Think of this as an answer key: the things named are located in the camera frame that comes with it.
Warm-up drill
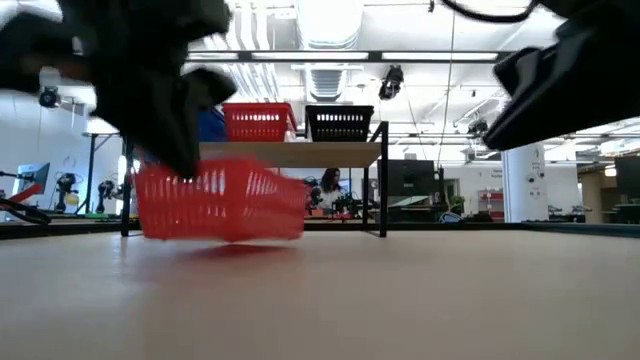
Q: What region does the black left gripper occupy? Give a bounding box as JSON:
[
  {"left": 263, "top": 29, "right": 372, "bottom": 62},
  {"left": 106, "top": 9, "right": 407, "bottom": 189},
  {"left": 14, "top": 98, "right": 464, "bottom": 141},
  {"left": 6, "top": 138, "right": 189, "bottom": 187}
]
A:
[{"left": 0, "top": 0, "right": 239, "bottom": 180}]

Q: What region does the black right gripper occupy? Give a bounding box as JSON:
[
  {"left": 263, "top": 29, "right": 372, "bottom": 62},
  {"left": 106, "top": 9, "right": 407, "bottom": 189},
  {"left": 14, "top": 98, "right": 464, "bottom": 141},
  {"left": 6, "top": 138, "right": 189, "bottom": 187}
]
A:
[{"left": 482, "top": 0, "right": 640, "bottom": 150}]

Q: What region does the blue plastic slotted basket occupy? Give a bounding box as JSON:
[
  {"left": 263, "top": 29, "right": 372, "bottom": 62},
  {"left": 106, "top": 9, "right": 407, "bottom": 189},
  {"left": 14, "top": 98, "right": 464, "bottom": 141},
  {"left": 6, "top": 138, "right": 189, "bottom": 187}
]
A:
[{"left": 198, "top": 106, "right": 229, "bottom": 143}]

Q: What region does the red plastic slotted basket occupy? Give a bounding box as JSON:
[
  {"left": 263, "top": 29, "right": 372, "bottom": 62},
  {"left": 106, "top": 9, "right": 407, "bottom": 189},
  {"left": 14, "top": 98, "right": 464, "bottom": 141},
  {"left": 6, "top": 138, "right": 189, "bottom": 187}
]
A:
[
  {"left": 133, "top": 156, "right": 307, "bottom": 245},
  {"left": 222, "top": 102, "right": 300, "bottom": 143}
]

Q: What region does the black plastic slotted basket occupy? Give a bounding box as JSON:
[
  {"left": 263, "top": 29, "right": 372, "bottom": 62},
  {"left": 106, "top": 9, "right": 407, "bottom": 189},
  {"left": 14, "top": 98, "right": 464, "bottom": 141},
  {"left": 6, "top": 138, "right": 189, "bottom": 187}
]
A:
[{"left": 304, "top": 104, "right": 375, "bottom": 143}]

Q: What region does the wooden shelf with black legs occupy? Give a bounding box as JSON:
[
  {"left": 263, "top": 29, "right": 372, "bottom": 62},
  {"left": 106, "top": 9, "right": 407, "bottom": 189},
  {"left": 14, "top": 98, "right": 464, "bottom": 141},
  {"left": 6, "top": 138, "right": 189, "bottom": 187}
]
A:
[{"left": 120, "top": 120, "right": 390, "bottom": 239}]

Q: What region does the white pillar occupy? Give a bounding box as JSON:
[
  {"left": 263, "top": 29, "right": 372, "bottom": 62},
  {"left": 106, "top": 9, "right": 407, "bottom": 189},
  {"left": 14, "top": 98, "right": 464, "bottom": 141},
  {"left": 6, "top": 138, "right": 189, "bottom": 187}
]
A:
[{"left": 502, "top": 143, "right": 551, "bottom": 224}]

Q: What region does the black cabinet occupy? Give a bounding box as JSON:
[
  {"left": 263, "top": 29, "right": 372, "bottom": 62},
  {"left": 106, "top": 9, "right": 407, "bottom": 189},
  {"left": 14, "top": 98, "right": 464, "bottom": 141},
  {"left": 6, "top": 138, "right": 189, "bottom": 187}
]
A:
[{"left": 387, "top": 159, "right": 436, "bottom": 224}]

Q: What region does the person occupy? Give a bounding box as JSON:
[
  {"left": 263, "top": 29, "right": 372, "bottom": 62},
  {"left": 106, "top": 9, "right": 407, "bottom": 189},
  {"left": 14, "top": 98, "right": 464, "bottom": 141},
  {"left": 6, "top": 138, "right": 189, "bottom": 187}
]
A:
[{"left": 319, "top": 168, "right": 347, "bottom": 211}]

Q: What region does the black round camera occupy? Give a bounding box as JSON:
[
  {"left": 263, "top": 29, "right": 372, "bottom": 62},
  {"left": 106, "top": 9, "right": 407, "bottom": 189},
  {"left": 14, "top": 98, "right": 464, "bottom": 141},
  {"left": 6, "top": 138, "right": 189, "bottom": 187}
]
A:
[{"left": 38, "top": 87, "right": 61, "bottom": 109}]

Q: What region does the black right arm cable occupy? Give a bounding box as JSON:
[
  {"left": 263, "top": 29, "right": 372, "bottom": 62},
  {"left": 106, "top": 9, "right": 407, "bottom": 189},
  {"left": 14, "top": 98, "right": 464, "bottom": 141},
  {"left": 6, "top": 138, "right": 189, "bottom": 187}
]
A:
[{"left": 439, "top": 0, "right": 544, "bottom": 25}]

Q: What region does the black overhead camera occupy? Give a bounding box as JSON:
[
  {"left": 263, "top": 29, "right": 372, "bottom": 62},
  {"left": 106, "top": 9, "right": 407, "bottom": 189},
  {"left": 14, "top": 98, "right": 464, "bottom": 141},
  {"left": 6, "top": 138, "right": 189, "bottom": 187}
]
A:
[{"left": 378, "top": 64, "right": 405, "bottom": 101}]

